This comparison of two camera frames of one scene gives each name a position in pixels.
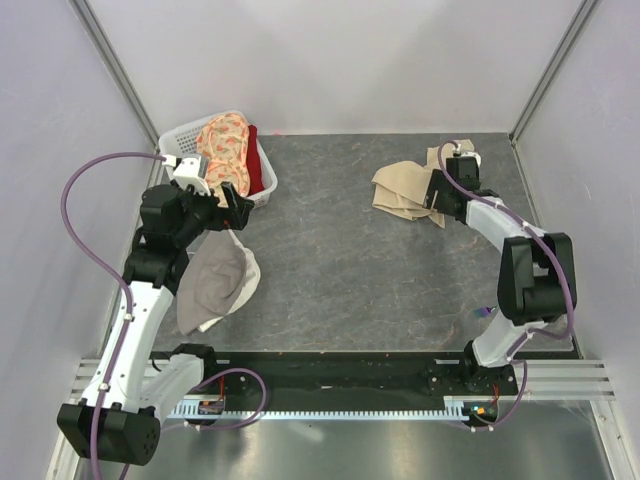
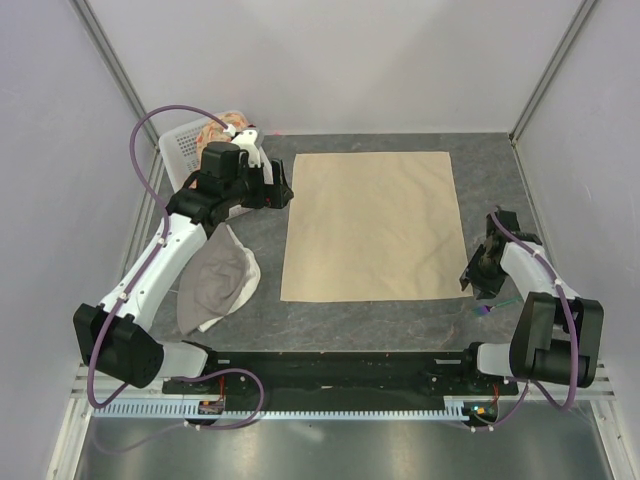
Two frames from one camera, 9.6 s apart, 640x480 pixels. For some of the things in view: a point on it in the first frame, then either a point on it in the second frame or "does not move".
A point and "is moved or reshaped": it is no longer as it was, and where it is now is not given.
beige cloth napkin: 400,188 is moved or reshaped
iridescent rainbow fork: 483,312 does not move
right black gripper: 434,185 to 489,288
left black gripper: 223,217 to 275,196
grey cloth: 212,280 does not move
